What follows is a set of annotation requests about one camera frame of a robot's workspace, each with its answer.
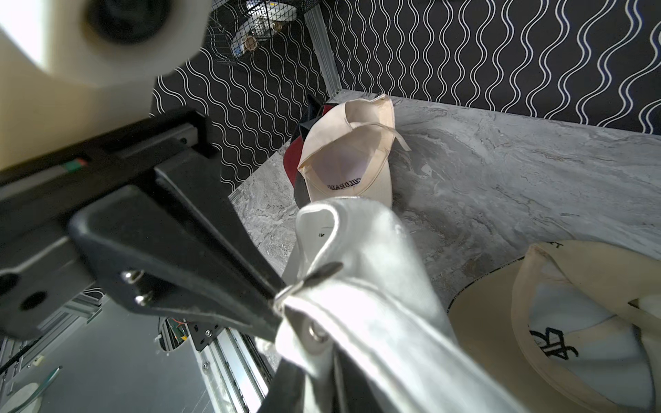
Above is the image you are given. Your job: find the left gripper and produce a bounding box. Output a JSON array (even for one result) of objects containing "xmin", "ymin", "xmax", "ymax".
[{"xmin": 1, "ymin": 108, "xmax": 342, "ymax": 341}]

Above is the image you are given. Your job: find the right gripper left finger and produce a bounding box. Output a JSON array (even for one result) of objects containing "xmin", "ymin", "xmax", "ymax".
[{"xmin": 258, "ymin": 359, "xmax": 306, "ymax": 413}]

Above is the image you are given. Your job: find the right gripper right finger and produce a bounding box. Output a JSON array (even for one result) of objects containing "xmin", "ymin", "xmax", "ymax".
[{"xmin": 332, "ymin": 347, "xmax": 382, "ymax": 413}]

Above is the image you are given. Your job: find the white baseball cap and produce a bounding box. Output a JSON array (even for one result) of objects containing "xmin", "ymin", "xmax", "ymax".
[{"xmin": 273, "ymin": 197, "xmax": 523, "ymax": 412}]

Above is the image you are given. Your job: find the red baseball cap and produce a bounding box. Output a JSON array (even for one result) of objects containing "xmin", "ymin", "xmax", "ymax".
[{"xmin": 283, "ymin": 103, "xmax": 336, "ymax": 187}]

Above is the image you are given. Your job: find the cream baseball cap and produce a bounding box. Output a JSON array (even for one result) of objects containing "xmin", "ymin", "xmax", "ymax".
[{"xmin": 297, "ymin": 95, "xmax": 411, "ymax": 208}]

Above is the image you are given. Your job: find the navy baseball cap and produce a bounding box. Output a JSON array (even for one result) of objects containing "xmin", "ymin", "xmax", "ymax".
[{"xmin": 289, "ymin": 94, "xmax": 324, "ymax": 145}]

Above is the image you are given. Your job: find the tan baseball cap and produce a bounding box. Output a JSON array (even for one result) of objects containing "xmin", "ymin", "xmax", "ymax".
[{"xmin": 449, "ymin": 240, "xmax": 660, "ymax": 412}]

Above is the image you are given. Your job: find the white object in black basket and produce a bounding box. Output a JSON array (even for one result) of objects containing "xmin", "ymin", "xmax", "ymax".
[{"xmin": 230, "ymin": 1, "xmax": 298, "ymax": 58}]

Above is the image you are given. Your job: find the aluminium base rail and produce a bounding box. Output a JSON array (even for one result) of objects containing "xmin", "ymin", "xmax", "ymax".
[{"xmin": 187, "ymin": 323, "xmax": 274, "ymax": 412}]

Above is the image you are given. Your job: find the black wire basket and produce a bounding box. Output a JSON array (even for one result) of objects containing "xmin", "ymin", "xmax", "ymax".
[{"xmin": 203, "ymin": 0, "xmax": 318, "ymax": 65}]

